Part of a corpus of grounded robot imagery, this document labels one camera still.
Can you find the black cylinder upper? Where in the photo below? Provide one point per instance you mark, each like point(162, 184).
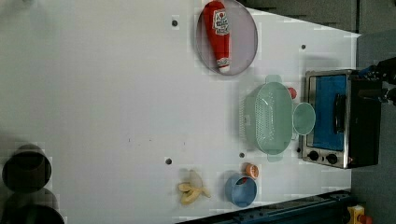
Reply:
point(27, 170)

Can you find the mint green cup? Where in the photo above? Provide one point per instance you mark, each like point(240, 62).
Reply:
point(303, 119)

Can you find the blue bowl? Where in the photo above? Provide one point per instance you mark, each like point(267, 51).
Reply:
point(241, 190)

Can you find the black cylinder lower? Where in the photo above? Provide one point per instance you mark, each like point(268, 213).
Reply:
point(40, 207)

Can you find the round grey plate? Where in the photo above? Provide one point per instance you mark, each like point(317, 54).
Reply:
point(243, 39)

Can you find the yellow red emergency button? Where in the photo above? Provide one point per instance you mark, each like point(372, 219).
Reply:
point(358, 216)

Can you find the silver black toaster oven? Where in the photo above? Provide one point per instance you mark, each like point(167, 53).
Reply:
point(347, 127)

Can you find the red plush ketchup bottle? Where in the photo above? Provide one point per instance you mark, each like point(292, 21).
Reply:
point(218, 33)

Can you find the red toy strawberry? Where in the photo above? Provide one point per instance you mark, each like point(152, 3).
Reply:
point(293, 92)

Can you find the black cylinder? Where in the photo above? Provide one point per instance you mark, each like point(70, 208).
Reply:
point(40, 207)
point(27, 170)

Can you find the blue metal table frame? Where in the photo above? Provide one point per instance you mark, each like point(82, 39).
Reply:
point(327, 208)

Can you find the mint green plastic strainer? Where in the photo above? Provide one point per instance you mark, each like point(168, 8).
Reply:
point(267, 118)

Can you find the orange slice toy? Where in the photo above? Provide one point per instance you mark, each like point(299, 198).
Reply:
point(252, 171)

